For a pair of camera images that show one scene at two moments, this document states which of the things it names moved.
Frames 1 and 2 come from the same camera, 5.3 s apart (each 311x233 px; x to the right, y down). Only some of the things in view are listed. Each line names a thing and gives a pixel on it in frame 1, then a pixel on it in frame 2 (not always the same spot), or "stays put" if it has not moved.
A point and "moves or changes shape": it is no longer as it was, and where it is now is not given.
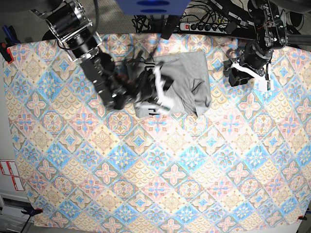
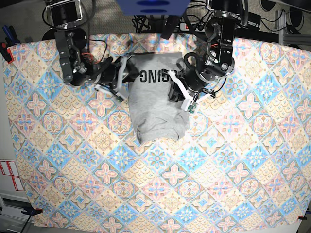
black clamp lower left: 31,211 stays put
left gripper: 141,88 → 107,74
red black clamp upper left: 11,40 stays put
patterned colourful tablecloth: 246,161 stays put
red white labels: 8,168 stays put
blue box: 153,8 stays put
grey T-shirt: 190,91 moves or changes shape
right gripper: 253,56 → 193,82
